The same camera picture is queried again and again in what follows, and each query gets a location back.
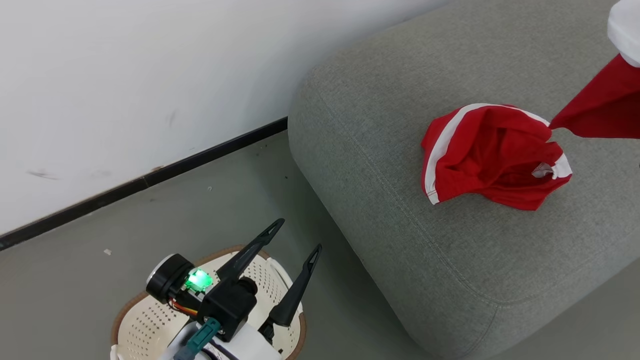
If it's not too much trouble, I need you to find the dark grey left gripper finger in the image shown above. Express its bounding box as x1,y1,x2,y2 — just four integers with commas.
216,218,286,282
268,243,323,328

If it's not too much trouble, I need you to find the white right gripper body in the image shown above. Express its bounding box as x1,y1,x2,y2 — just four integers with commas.
607,0,640,68

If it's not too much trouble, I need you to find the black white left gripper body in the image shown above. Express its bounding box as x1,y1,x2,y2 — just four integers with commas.
146,253,283,360

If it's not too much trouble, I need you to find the red garment with white trim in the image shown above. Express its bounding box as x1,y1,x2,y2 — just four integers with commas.
421,52,640,212

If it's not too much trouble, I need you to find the beige perforated laundry basket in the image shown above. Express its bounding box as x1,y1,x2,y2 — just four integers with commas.
110,244,307,360

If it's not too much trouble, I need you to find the black cable with teal plug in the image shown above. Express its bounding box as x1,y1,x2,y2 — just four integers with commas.
174,317,222,360

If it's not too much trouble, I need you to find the black wall baseboard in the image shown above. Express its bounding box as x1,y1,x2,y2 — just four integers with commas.
0,116,289,252

